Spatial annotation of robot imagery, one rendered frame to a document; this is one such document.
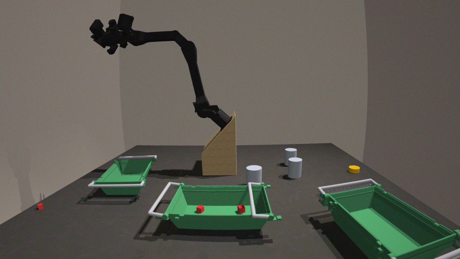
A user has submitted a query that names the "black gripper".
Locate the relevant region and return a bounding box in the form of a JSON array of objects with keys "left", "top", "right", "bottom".
[{"left": 89, "top": 19, "right": 118, "bottom": 55}]

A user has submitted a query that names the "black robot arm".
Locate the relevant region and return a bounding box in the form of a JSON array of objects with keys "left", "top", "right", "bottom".
[{"left": 106, "top": 14, "right": 232, "bottom": 131}]

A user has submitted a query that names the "grey cylinder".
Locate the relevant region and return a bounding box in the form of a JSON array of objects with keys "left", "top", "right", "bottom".
[
  {"left": 287, "top": 157, "right": 302, "bottom": 178},
  {"left": 285, "top": 148, "right": 297, "bottom": 166},
  {"left": 246, "top": 165, "right": 262, "bottom": 185}
]

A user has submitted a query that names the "yellow flat cylinder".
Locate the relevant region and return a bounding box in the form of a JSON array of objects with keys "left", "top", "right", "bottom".
[{"left": 348, "top": 165, "right": 360, "bottom": 173}]

